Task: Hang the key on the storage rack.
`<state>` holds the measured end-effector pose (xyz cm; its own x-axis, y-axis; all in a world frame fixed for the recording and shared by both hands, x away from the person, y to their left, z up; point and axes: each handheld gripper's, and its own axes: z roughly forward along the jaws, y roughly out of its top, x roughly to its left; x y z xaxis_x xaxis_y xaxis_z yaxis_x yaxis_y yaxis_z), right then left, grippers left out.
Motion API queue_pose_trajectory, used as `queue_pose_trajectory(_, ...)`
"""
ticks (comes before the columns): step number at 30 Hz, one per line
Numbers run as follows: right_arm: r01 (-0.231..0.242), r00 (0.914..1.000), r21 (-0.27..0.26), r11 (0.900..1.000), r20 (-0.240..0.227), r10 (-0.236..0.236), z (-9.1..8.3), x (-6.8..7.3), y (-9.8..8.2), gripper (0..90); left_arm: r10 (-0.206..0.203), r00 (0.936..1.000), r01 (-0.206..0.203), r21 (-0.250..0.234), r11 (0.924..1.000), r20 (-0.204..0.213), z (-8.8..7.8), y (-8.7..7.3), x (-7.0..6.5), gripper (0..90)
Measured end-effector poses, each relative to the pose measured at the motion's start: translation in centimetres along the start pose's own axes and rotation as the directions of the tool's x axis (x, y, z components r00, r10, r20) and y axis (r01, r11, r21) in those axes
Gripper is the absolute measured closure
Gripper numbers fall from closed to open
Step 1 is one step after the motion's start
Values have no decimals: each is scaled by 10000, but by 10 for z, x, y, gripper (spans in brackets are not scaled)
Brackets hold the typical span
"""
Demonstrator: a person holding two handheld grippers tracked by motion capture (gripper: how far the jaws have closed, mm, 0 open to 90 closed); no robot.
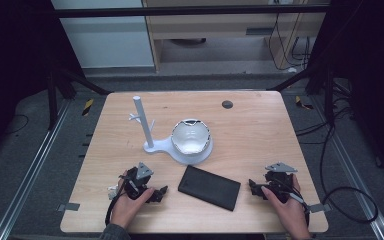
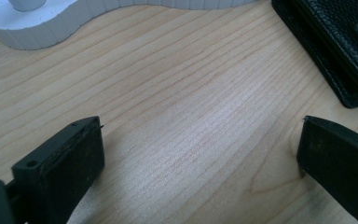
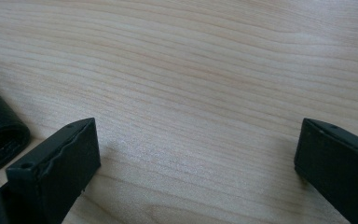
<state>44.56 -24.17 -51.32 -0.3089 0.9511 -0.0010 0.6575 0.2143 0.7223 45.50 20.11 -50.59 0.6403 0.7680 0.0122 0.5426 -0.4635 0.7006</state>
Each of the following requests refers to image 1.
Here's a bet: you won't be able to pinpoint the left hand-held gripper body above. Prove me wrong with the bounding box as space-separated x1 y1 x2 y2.
123 162 155 201

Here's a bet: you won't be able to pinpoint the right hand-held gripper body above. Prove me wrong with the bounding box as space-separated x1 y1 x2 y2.
262 162 298 203

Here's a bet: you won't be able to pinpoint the black leather wallet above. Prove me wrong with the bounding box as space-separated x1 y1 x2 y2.
177 164 242 212

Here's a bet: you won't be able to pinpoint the white bowl with silver rim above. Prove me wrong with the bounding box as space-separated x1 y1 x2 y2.
170 118 212 156

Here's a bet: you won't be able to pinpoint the person's left hand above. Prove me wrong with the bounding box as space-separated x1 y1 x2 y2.
110 170 155 229

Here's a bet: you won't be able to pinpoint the person's right hand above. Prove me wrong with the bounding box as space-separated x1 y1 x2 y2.
261 174 311 238

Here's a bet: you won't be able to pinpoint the grey tape strip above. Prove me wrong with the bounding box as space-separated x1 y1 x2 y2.
308 203 333 214
57 202 81 212

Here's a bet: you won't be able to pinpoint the white stand with pole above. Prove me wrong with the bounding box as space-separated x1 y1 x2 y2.
128 95 214 166

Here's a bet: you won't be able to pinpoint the yellow black striped tape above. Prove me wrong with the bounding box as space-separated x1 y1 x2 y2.
81 98 95 117
294 95 314 111

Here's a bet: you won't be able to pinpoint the black metal stand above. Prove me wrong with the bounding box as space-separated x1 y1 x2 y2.
45 66 112 131
266 63 337 125

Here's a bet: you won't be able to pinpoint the white cabinet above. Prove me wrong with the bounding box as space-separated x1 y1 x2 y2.
50 0 156 70

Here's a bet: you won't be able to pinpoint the black curtain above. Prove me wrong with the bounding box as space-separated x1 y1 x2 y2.
308 0 384 184
0 0 83 164

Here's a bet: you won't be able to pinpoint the light wooden desk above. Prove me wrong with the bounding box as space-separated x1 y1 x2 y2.
142 0 331 73

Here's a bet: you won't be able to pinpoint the black horizontal bar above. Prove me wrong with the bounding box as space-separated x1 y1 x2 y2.
46 4 335 18

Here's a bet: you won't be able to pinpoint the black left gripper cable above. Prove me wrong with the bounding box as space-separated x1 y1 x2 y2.
104 181 128 227

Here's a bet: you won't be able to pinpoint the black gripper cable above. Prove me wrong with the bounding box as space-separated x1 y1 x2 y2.
104 181 128 227
291 123 380 228

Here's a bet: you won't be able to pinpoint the metal floor rail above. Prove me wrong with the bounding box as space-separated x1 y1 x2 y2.
0 99 72 240
313 96 384 240

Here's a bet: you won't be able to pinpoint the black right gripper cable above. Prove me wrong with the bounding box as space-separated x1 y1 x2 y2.
291 123 380 228

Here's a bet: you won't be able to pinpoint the black cables under desk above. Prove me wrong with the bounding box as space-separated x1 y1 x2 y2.
268 13 313 72

